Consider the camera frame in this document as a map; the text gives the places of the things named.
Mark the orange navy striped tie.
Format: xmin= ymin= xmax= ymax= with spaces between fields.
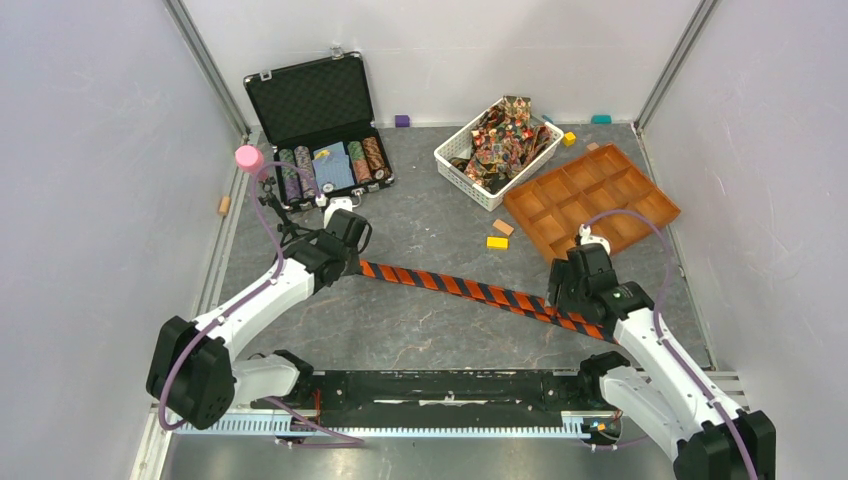
xmin=356 ymin=260 xmax=616 ymax=344

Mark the white plastic basket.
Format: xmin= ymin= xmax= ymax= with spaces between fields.
xmin=434 ymin=95 xmax=564 ymax=211

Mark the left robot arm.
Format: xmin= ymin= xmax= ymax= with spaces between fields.
xmin=145 ymin=209 xmax=372 ymax=430

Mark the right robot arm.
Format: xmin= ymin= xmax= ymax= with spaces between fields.
xmin=548 ymin=244 xmax=776 ymax=479

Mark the patterned colourful ties pile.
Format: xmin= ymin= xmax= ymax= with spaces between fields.
xmin=449 ymin=95 xmax=553 ymax=194

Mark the wooden compartment tray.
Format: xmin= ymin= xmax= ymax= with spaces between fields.
xmin=503 ymin=143 xmax=680 ymax=262

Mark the brown wooden block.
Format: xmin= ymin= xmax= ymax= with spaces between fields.
xmin=493 ymin=219 xmax=514 ymax=236

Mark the yellow block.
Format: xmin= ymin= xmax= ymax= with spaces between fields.
xmin=486 ymin=236 xmax=509 ymax=250

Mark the cork piece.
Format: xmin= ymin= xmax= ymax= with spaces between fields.
xmin=217 ymin=196 xmax=232 ymax=216

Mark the pink microphone on tripod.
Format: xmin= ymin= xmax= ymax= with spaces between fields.
xmin=234 ymin=144 xmax=323 ymax=250

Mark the black poker chip case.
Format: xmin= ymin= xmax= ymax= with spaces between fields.
xmin=243 ymin=51 xmax=396 ymax=211

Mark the small yellow cube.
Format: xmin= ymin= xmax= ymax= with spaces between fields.
xmin=562 ymin=132 xmax=577 ymax=147

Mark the purple block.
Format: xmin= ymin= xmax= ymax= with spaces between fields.
xmin=394 ymin=114 xmax=411 ymax=128

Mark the teal block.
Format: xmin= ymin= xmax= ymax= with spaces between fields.
xmin=590 ymin=114 xmax=613 ymax=125

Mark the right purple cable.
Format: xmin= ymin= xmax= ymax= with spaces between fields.
xmin=579 ymin=209 xmax=760 ymax=480

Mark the purple cable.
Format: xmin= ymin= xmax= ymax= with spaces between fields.
xmin=579 ymin=209 xmax=760 ymax=480
xmin=155 ymin=160 xmax=369 ymax=448

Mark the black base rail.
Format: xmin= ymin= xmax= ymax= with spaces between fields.
xmin=282 ymin=370 xmax=622 ymax=428

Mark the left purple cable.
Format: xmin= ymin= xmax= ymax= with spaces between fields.
xmin=155 ymin=160 xmax=369 ymax=448

